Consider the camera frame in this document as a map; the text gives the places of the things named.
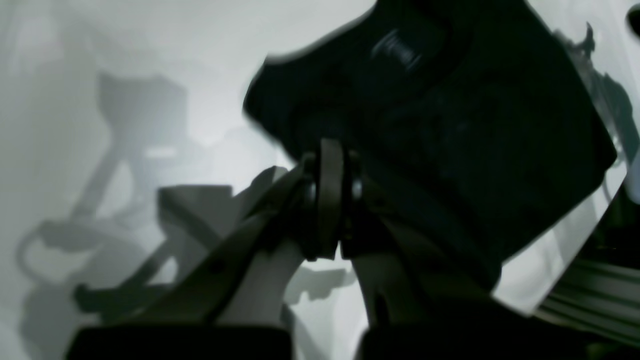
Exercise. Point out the black t-shirt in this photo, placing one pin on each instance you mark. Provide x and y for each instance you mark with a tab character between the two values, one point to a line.
468	113

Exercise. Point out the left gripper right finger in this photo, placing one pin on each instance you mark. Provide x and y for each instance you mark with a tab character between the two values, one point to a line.
419	305

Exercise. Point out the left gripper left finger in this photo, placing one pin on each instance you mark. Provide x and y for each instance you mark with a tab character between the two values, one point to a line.
229	307

